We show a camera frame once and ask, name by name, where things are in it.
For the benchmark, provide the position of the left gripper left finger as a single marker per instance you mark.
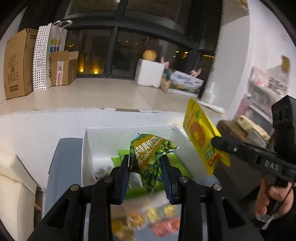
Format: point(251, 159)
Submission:
point(85, 211)

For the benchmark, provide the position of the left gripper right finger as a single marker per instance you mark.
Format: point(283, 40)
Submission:
point(205, 208)

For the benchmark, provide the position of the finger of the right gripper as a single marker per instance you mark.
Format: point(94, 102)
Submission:
point(230, 146)

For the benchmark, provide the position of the yellow snack bag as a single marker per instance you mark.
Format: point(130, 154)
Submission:
point(200, 131)

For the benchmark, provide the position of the green seaweed snack bag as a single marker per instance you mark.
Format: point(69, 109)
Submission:
point(135, 188)

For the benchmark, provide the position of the green garlic peas bag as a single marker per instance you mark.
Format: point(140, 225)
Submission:
point(145, 154)

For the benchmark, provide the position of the small yellow jelly cup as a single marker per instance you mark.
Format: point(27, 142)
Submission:
point(170, 211)

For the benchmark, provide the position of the large yellow jelly cup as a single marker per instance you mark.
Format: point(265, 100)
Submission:
point(153, 215)

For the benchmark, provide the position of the person's right hand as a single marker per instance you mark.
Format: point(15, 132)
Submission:
point(266, 193)

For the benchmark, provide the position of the rolled white paper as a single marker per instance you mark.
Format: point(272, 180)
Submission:
point(215, 108)

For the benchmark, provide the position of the cream leather sofa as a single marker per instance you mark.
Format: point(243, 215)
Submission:
point(18, 198)

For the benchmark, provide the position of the white plastic bottle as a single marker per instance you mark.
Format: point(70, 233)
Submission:
point(208, 94)

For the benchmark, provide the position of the clear drawer organizer shelf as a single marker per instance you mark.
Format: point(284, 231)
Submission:
point(264, 89)

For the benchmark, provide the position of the blue table cloth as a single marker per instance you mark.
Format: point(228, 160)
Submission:
point(65, 170)

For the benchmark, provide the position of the white cardboard storage box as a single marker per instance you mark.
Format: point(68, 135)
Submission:
point(101, 144)

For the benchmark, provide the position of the landscape printed gift box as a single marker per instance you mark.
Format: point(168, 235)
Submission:
point(182, 83)

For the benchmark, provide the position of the white foam box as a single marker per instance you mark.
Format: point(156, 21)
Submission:
point(149, 73)

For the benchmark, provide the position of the yellow pomelo fruit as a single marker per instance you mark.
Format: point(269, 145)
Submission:
point(150, 55)

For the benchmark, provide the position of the small open cardboard box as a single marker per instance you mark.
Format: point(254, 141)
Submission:
point(63, 67)

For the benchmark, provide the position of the tall brown cardboard box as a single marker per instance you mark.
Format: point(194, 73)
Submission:
point(18, 64)

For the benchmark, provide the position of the white polka dot paper bag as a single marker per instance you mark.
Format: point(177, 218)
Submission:
point(50, 38)

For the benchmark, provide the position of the black camera module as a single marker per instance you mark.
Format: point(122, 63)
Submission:
point(283, 112)

